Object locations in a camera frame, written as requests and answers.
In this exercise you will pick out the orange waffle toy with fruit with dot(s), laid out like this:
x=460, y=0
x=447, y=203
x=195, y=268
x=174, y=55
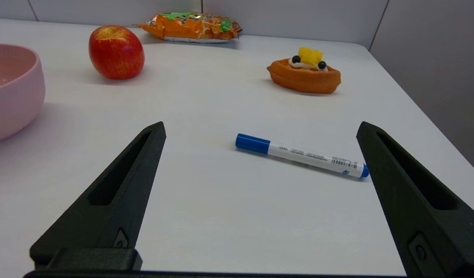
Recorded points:
x=304, y=77

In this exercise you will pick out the blue white marker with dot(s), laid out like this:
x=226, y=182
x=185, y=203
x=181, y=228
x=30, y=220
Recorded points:
x=298, y=154

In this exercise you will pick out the red apple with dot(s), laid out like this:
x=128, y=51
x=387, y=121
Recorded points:
x=116, y=52

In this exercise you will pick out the orange green snack bag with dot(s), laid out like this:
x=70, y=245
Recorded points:
x=186, y=27

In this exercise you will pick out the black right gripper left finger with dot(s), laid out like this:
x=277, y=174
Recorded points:
x=121, y=200

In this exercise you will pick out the pink bowl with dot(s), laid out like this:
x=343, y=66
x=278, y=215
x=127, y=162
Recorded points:
x=11, y=92

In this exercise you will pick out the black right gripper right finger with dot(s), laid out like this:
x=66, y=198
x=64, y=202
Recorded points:
x=422, y=200

